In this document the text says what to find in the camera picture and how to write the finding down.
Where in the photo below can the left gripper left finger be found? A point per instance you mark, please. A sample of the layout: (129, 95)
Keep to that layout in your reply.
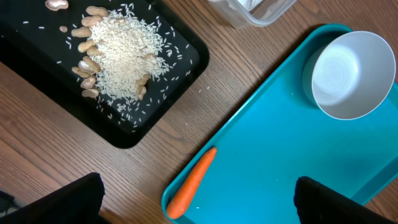
(77, 202)

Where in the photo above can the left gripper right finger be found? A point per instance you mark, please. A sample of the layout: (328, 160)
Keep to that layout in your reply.
(316, 203)

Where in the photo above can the orange carrot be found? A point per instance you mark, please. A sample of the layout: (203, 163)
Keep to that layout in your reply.
(181, 201)

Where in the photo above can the grey bowl with rice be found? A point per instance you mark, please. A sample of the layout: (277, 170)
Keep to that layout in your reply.
(351, 76)

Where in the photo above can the white napkin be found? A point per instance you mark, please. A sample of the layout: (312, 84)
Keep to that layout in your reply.
(247, 4)

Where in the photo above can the black plastic waste bin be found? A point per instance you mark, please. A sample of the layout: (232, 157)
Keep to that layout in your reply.
(33, 45)

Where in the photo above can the teal serving tray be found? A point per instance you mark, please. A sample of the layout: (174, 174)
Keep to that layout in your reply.
(279, 135)

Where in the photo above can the pile of peanuts and rice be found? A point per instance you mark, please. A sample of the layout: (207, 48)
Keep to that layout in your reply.
(122, 57)

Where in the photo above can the clear plastic storage bin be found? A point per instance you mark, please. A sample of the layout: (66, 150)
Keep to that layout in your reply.
(262, 15)

